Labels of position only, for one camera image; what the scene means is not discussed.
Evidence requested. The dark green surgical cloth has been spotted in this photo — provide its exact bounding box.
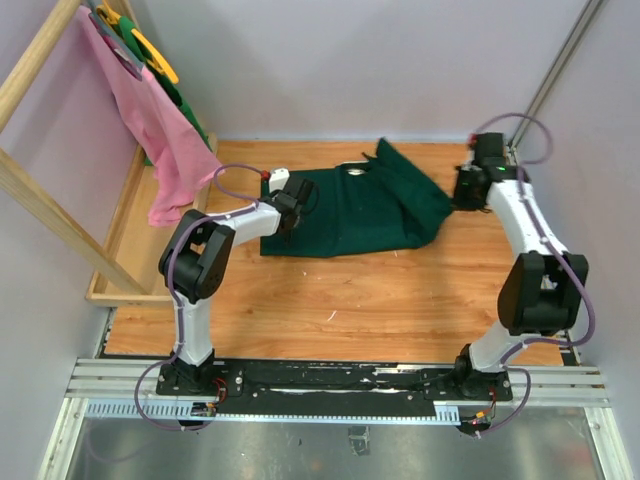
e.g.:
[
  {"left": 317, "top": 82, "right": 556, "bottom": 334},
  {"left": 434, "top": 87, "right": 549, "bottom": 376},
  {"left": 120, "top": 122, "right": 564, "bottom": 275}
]
[{"left": 260, "top": 138, "right": 453, "bottom": 258}]

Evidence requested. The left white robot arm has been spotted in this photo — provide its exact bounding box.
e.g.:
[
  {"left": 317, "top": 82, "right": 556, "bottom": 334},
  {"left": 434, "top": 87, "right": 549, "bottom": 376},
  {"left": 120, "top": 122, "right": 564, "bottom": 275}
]
[{"left": 158, "top": 176, "right": 316, "bottom": 396}]

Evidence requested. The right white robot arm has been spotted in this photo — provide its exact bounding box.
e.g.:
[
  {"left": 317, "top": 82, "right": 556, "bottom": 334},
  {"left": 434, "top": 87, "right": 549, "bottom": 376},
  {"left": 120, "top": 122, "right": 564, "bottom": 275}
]
[{"left": 452, "top": 165, "right": 596, "bottom": 400}]

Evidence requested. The steel instrument tray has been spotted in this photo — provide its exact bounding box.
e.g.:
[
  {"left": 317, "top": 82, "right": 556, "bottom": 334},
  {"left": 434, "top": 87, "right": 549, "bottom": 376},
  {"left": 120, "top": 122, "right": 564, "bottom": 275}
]
[{"left": 347, "top": 168, "right": 367, "bottom": 176}]

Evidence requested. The pink shirt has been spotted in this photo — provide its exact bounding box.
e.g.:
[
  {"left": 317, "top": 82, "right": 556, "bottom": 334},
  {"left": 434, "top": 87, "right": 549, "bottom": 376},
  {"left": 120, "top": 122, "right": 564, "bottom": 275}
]
[{"left": 77, "top": 6, "right": 221, "bottom": 227}]

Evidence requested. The wooden clothes rack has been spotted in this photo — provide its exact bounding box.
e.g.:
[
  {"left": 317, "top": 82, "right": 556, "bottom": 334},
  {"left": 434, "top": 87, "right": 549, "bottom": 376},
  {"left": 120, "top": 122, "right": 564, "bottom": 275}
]
[{"left": 0, "top": 0, "right": 219, "bottom": 308}]

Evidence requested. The yellow hanger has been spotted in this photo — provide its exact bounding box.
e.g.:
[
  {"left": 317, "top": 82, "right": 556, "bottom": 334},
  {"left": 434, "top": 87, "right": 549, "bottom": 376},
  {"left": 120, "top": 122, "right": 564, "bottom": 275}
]
[{"left": 97, "top": 1, "right": 179, "bottom": 85}]

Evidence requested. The grey hanger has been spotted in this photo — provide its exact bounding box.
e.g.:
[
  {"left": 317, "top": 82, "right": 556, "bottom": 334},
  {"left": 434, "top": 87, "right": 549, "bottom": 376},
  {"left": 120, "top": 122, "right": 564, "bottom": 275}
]
[{"left": 87, "top": 1, "right": 143, "bottom": 81}]

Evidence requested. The green garment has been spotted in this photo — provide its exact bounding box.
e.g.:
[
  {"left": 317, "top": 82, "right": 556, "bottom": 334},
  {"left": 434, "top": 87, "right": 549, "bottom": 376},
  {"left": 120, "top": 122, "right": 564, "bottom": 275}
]
[{"left": 118, "top": 16, "right": 212, "bottom": 150}]

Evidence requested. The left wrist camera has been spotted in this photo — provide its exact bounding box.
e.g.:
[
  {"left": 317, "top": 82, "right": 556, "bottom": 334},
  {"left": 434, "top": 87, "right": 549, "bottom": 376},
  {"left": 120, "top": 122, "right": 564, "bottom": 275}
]
[{"left": 267, "top": 168, "right": 290, "bottom": 193}]

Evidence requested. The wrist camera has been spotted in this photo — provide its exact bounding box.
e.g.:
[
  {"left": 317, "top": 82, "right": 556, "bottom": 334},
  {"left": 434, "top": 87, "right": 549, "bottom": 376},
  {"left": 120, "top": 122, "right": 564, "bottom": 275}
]
[
  {"left": 267, "top": 168, "right": 290, "bottom": 193},
  {"left": 469, "top": 132, "right": 506, "bottom": 168}
]

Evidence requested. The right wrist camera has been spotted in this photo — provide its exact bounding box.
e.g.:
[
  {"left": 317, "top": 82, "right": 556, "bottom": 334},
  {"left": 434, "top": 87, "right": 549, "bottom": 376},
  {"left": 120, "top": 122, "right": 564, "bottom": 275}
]
[{"left": 469, "top": 132, "right": 506, "bottom": 168}]

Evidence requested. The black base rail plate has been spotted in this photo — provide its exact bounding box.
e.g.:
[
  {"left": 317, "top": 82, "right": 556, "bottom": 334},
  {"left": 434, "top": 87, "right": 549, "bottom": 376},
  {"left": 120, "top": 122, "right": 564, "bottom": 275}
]
[{"left": 156, "top": 359, "right": 513, "bottom": 418}]

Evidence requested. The grey slotted cable duct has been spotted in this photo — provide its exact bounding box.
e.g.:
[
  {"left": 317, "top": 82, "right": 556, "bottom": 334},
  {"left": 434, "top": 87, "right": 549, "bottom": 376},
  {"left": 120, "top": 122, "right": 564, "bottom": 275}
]
[{"left": 82, "top": 399, "right": 461, "bottom": 424}]

